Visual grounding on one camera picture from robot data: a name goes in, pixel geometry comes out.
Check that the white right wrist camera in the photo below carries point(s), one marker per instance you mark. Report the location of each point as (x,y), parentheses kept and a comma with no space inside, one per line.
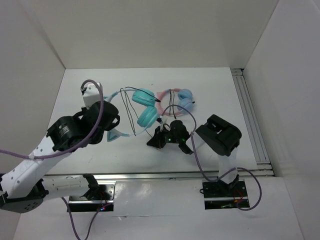
(163,123)

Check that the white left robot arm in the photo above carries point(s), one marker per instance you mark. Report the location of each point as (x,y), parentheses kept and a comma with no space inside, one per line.
(26,187)

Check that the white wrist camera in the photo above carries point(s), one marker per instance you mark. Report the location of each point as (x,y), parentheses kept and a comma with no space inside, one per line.
(91,95)
(163,123)

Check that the pink blue cat-ear headphones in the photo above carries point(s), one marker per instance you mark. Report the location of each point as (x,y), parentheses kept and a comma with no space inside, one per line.
(184,96)

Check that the white front cover plate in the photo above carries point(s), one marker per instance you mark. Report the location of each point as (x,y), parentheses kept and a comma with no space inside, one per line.
(158,198)

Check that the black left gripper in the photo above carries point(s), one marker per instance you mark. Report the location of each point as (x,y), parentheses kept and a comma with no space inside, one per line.
(85,109)

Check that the teal cat-ear headphones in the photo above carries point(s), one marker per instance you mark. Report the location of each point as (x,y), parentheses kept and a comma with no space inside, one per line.
(140,108)

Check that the aluminium front rail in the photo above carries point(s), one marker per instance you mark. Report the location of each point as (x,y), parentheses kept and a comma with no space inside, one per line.
(160,176)

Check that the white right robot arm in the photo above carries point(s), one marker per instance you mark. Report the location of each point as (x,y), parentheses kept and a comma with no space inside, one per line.
(220,135)

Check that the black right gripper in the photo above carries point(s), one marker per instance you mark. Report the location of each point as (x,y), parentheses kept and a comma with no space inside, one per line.
(157,141)

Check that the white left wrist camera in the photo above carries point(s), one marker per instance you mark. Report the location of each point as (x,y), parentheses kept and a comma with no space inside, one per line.
(91,95)

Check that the aluminium side rail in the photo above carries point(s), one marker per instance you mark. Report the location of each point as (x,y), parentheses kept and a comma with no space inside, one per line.
(258,145)

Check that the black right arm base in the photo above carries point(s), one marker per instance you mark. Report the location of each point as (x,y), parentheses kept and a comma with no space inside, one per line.
(217,198)

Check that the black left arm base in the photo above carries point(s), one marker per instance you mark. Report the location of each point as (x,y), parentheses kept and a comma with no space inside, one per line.
(103,200)

